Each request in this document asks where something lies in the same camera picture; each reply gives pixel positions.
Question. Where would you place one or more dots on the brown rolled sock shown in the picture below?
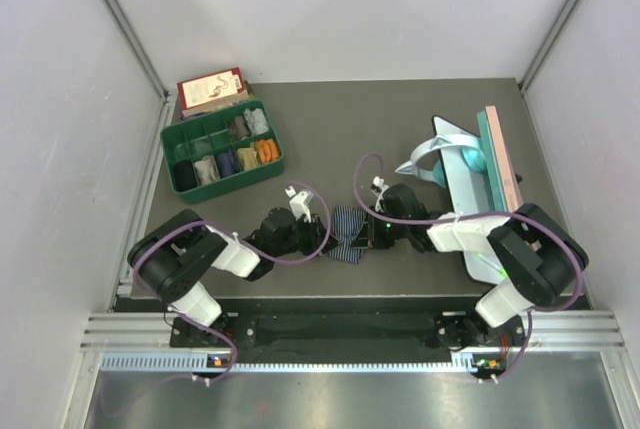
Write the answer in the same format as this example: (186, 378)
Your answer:
(238, 128)

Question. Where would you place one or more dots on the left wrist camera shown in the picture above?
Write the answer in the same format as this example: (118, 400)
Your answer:
(299, 203)

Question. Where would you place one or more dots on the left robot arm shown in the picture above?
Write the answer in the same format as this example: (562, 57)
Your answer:
(171, 260)

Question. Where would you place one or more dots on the beige rolled sock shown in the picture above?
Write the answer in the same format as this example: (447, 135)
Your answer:
(207, 170)

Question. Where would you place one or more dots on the striped blue boxer shorts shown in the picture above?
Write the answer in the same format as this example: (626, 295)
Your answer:
(347, 222)

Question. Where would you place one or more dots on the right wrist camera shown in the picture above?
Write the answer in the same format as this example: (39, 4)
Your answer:
(378, 188)

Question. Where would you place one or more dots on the navy rolled sock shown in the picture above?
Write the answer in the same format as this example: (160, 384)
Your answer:
(227, 163)

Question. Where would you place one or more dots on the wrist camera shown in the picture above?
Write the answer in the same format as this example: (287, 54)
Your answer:
(378, 188)
(299, 203)

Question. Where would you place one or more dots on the mustard rolled sock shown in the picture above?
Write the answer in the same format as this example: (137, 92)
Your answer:
(248, 158)

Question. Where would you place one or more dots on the green compartment tray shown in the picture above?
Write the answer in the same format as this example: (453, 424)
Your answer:
(208, 135)

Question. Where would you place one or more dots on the red and cream book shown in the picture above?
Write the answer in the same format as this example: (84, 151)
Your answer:
(211, 92)

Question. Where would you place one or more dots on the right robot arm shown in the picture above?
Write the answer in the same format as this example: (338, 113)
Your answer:
(540, 259)

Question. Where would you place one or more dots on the grey rolled sock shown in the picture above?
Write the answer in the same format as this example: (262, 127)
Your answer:
(256, 121)

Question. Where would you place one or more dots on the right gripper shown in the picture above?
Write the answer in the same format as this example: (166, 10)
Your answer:
(373, 238)

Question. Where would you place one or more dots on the black underwear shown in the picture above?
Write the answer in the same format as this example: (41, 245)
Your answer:
(184, 175)

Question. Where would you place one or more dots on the orange rolled sock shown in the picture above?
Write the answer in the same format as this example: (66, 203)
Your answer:
(267, 150)

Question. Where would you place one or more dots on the light blue tablet board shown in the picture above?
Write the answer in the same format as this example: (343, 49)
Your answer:
(471, 192)

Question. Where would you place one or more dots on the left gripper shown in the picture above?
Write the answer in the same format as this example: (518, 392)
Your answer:
(315, 231)

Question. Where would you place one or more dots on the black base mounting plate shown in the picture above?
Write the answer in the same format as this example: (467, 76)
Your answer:
(449, 323)

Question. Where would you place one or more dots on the teal and pink book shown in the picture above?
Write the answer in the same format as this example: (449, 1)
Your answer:
(505, 194)

